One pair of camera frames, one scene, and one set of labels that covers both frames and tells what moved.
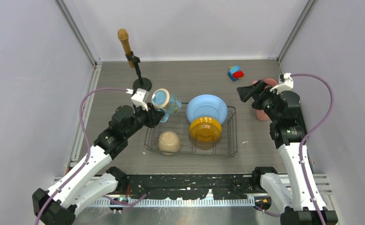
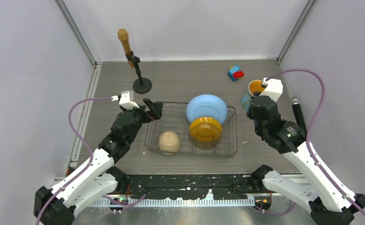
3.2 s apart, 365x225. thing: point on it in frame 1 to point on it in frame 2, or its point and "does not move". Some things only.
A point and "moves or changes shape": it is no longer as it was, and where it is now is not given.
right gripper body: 267,101 to 258,128
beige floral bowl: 169,143 does not move
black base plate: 221,187 does not move
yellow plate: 205,130 does not move
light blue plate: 207,105 does not move
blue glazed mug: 170,104 moves or changes shape
